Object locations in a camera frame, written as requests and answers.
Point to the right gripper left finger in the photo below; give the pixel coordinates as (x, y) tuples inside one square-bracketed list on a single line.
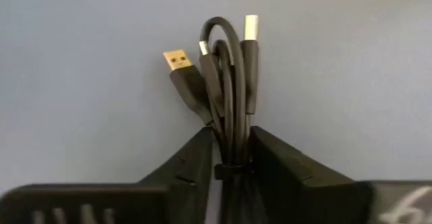
[(189, 170)]

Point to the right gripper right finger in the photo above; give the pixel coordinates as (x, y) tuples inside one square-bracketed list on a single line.
[(297, 190)]

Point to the blue table mat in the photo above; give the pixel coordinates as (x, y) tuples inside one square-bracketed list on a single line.
[(67, 82)]

